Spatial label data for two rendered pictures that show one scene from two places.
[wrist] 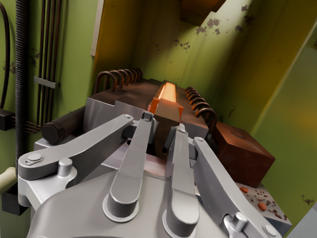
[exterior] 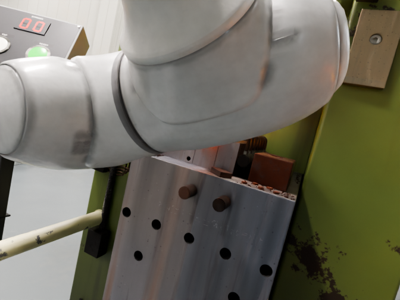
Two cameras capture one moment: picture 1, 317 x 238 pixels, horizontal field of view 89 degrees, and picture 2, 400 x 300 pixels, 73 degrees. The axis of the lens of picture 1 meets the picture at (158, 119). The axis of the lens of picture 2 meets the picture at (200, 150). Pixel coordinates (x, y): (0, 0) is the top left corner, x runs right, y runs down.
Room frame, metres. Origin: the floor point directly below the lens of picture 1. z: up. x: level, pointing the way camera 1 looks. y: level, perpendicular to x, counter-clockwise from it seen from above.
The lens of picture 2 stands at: (-0.35, -0.23, 1.02)
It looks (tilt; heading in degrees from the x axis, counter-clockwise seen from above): 6 degrees down; 22
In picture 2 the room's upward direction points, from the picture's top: 13 degrees clockwise
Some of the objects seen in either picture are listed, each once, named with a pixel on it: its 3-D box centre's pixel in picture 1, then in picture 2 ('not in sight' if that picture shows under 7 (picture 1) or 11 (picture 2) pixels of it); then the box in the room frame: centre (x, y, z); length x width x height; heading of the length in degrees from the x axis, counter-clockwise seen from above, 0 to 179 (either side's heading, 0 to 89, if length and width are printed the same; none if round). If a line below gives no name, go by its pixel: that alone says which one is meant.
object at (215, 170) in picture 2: not in sight; (221, 172); (0.21, -0.06, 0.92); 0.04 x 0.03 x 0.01; 48
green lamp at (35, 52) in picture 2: not in sight; (37, 54); (0.12, 0.45, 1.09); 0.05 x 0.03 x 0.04; 91
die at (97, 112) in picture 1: (156, 101); (222, 146); (0.45, 0.02, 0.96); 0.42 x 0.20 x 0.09; 1
